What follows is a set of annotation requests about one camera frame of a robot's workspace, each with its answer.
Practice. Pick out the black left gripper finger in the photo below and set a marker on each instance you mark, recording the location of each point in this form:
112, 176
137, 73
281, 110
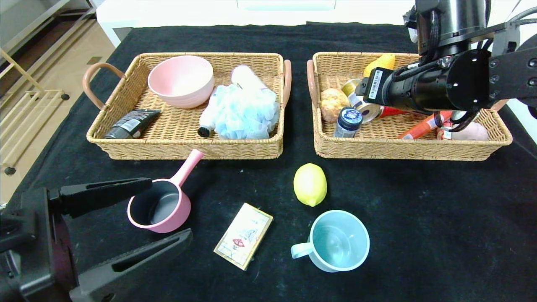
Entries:
180, 240

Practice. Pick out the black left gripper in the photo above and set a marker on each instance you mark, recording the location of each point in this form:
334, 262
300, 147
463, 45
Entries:
37, 235

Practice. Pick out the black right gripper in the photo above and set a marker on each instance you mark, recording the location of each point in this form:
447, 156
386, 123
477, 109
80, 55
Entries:
374, 85

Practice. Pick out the gold drink can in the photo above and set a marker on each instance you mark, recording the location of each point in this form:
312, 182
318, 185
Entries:
351, 88

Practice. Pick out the orange sausage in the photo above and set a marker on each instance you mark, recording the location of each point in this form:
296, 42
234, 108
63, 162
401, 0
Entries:
419, 128

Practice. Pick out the yellow lemon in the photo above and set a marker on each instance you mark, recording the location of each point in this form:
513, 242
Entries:
310, 184

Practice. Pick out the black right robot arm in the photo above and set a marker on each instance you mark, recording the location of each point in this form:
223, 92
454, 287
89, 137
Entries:
461, 84

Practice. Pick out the yellow pear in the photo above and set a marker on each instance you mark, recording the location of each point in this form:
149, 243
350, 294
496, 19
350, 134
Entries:
384, 62

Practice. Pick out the red soda can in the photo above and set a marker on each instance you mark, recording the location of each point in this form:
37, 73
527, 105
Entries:
392, 111

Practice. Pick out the small jar blue lid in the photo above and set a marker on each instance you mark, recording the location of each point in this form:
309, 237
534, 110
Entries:
348, 118

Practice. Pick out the beige bumpy pastry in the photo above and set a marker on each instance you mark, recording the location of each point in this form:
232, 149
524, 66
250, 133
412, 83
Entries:
333, 102

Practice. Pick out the cream gold-edged card box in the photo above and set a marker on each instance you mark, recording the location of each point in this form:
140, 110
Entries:
243, 237

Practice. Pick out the black cosmetic tube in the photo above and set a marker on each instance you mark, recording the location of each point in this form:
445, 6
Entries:
132, 125

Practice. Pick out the red white candy packet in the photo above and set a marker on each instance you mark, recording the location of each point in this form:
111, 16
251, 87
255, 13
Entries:
444, 133

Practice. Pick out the wooden rolling rack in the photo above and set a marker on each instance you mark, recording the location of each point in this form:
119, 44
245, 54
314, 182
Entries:
10, 171

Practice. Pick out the pale pink peach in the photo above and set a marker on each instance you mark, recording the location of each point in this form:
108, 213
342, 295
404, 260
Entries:
472, 132

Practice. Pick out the black table cloth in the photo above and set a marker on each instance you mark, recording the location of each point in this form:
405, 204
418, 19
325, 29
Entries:
268, 42

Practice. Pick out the white bottle black cap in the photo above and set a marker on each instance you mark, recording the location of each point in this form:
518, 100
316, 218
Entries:
207, 119

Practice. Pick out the white cylindrical bottle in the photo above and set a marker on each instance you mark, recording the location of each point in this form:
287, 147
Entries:
247, 78

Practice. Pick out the light blue bath loofah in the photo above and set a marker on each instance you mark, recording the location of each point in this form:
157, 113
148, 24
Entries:
245, 113

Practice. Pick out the brass floor outlet cover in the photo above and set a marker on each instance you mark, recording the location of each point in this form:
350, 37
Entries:
95, 61

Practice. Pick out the pink bowl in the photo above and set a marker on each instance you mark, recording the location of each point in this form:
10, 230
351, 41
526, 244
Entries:
180, 82

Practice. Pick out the light blue mug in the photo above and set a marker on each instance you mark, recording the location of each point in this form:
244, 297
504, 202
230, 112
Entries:
340, 243

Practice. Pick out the grey shelf unit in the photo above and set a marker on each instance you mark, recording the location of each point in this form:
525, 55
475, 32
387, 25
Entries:
16, 16

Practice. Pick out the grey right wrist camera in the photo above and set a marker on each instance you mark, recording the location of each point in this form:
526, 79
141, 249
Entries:
410, 25

